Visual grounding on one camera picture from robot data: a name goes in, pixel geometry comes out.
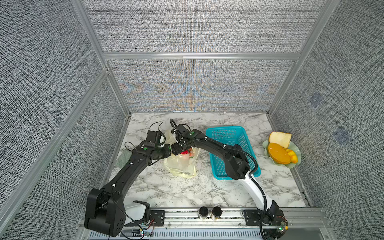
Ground round orange bun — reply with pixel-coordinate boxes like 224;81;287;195
267;143;291;165

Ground green circuit board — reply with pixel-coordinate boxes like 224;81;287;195
132;229;152;238

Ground light green plate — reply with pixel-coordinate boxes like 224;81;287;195
263;140;302;169

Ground bread slice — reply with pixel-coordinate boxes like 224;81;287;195
269;132;292;148

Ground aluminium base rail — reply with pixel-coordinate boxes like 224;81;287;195
115;208;337;240

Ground red apple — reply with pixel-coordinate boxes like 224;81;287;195
181;150;191;156

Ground teal plastic basket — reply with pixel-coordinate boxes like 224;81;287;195
205;125;262;181

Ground yellow fruit pieces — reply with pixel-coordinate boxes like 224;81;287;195
285;149;299;164

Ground right circuit board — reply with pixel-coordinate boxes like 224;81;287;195
271;222;288;238

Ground yellowish printed plastic bag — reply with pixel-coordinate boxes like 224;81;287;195
164;147;200;179

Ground right black knob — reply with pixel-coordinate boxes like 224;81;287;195
211;206;223;222

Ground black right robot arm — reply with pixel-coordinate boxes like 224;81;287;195
170;119;285;222

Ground black knob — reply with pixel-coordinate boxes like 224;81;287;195
211;206;223;222
198;206;210;221

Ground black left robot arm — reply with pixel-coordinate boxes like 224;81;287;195
84;131;171;237

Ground left black knob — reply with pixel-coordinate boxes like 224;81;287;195
198;206;210;221

